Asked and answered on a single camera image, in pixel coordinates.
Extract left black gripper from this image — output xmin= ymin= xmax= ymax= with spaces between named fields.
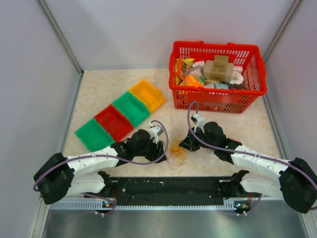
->
xmin=134 ymin=136 xmax=166 ymax=163

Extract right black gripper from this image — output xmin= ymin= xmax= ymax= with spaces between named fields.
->
xmin=179 ymin=126 xmax=217 ymax=152

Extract yellow orange wires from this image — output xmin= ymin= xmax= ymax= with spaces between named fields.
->
xmin=167 ymin=135 xmax=189 ymax=170

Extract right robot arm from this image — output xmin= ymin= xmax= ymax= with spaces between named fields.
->
xmin=179 ymin=122 xmax=317 ymax=214

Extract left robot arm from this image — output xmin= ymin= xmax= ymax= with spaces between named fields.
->
xmin=34 ymin=126 xmax=166 ymax=205

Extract upper green plastic bin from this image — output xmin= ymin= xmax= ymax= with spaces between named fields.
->
xmin=112 ymin=91 xmax=150 ymax=127

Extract green plastic bin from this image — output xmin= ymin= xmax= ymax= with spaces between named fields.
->
xmin=75 ymin=118 xmax=115 ymax=152
xmin=112 ymin=91 xmax=150 ymax=127

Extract red plastic bin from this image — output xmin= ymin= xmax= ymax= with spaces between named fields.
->
xmin=94 ymin=104 xmax=133 ymax=142

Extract yellow plastic bin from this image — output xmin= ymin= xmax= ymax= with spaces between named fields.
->
xmin=129 ymin=79 xmax=165 ymax=113

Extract orange snack box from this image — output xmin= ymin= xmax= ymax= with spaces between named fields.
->
xmin=179 ymin=75 xmax=205 ymax=87

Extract lower green plastic bin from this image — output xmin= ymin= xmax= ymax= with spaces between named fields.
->
xmin=75 ymin=118 xmax=115 ymax=152

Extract red plastic shopping basket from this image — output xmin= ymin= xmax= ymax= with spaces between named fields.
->
xmin=169 ymin=41 xmax=267 ymax=114

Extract brown cardboard box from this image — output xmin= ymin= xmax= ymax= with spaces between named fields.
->
xmin=204 ymin=55 xmax=233 ymax=82

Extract white tape roll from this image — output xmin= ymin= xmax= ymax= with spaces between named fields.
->
xmin=229 ymin=71 xmax=244 ymax=85

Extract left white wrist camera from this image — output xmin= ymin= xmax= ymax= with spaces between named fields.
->
xmin=149 ymin=122 xmax=164 ymax=144

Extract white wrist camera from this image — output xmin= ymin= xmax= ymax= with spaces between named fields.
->
xmin=149 ymin=122 xmax=164 ymax=144
xmin=191 ymin=113 xmax=206 ymax=132

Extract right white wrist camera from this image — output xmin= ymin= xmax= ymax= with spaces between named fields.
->
xmin=191 ymin=113 xmax=206 ymax=132

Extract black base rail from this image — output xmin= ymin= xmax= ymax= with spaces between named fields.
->
xmin=107 ymin=177 xmax=249 ymax=205

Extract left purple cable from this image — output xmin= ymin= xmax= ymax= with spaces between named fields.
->
xmin=33 ymin=119 xmax=170 ymax=217

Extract grey slotted cable duct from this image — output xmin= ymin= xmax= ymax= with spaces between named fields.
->
xmin=51 ymin=198 xmax=251 ymax=211

